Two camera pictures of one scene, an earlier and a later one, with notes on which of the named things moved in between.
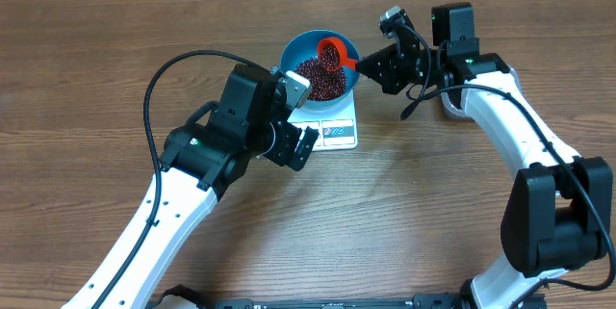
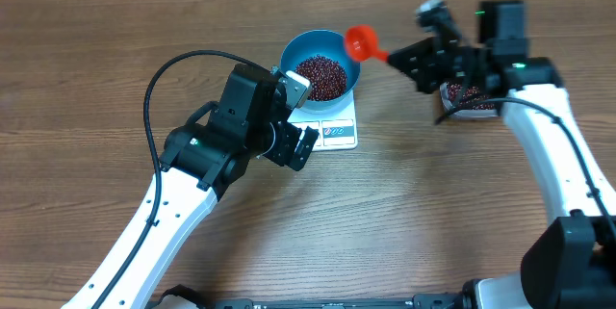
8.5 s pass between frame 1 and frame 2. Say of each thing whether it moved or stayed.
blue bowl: stayed
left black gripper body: stayed
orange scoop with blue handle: moved
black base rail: stayed
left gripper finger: stayed
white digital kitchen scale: stayed
